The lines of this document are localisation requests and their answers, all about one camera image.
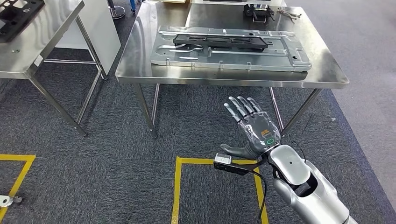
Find stamped grey metal panel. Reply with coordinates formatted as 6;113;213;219
150;25;312;73

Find stainless steel workbench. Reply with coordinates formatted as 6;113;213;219
114;0;351;140

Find chrome stanchion base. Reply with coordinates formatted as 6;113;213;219
106;0;127;20

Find small caster wheel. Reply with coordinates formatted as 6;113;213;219
0;195;23;209

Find yellow floor tape square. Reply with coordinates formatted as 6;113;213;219
170;155;270;224

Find long black plastic part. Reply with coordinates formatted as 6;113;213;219
172;34;269;50

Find white cabinet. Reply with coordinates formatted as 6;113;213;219
56;0;122;81

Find stainless steel side table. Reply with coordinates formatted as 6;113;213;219
0;0;103;138

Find black camera cable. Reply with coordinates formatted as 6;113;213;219
252;171;269;224

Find metal pliers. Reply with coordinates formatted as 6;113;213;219
276;7;303;25

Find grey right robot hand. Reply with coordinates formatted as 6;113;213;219
220;96;282;161

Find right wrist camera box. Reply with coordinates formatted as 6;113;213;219
213;153;269;176

